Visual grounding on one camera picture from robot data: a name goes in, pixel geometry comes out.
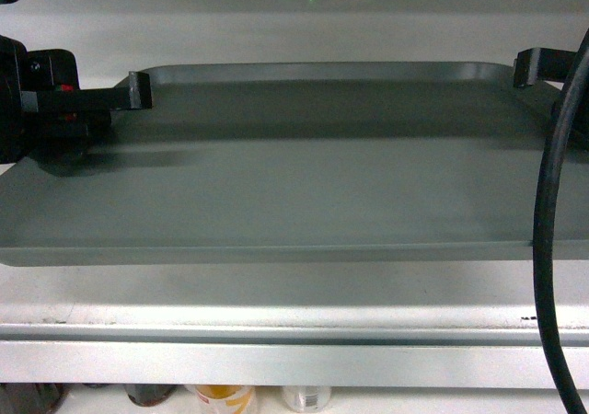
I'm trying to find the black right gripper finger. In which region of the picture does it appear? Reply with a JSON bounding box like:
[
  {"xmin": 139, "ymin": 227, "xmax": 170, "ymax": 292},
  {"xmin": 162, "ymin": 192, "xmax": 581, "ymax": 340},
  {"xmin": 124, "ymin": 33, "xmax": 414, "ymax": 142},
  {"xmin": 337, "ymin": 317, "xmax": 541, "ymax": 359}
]
[{"xmin": 513, "ymin": 48, "xmax": 576, "ymax": 87}]

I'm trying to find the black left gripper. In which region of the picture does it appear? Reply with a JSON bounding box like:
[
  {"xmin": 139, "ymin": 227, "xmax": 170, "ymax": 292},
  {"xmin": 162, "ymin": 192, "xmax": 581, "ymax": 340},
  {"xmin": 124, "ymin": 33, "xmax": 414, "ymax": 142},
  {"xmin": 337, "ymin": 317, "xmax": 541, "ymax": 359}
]
[{"xmin": 1, "ymin": 36, "xmax": 153, "ymax": 164}]

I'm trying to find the grey-green serving tray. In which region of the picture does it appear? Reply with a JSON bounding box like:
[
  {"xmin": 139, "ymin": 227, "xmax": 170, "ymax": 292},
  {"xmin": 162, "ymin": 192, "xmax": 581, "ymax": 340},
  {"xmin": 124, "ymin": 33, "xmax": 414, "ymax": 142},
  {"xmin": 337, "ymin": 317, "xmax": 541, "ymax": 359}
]
[{"xmin": 0, "ymin": 61, "xmax": 589, "ymax": 268}]

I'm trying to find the dark tea bottle blue label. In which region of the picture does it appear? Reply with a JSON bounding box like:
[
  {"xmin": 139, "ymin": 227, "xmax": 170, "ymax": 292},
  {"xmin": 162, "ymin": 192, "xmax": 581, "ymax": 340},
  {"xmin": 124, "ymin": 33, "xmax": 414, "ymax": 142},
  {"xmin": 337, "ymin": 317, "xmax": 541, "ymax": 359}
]
[{"xmin": 123, "ymin": 384, "xmax": 177, "ymax": 408}]

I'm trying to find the yellow juice bottle front centre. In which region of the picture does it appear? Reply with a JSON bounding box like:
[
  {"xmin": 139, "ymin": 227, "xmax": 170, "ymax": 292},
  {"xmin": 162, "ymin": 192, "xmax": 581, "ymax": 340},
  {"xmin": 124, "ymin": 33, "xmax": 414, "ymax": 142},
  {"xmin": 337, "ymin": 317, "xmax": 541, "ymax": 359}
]
[{"xmin": 185, "ymin": 385, "xmax": 259, "ymax": 414}]

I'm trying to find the yellow juice bottle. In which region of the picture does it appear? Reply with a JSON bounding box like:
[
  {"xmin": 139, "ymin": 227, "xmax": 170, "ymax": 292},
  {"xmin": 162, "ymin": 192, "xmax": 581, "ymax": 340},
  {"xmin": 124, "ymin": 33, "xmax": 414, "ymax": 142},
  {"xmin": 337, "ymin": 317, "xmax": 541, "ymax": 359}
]
[
  {"xmin": 281, "ymin": 385, "xmax": 332, "ymax": 413},
  {"xmin": 185, "ymin": 385, "xmax": 259, "ymax": 414}
]

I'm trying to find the yellow juice bottle front right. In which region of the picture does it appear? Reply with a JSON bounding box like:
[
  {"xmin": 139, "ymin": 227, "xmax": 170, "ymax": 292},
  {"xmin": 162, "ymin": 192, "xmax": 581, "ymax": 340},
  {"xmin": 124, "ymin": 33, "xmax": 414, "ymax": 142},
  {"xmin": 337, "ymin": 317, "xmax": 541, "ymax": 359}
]
[{"xmin": 281, "ymin": 385, "xmax": 332, "ymax": 413}]

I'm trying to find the black thick cable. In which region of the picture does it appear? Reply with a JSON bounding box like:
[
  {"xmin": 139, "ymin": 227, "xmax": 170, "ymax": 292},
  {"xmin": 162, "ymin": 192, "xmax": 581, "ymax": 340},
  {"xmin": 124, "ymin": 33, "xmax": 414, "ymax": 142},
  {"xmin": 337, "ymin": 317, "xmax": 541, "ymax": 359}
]
[{"xmin": 531, "ymin": 27, "xmax": 589, "ymax": 414}]

